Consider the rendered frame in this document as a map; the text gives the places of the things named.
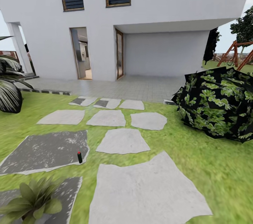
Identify insectifuge atomizer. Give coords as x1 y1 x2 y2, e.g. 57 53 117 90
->
77 152 83 163

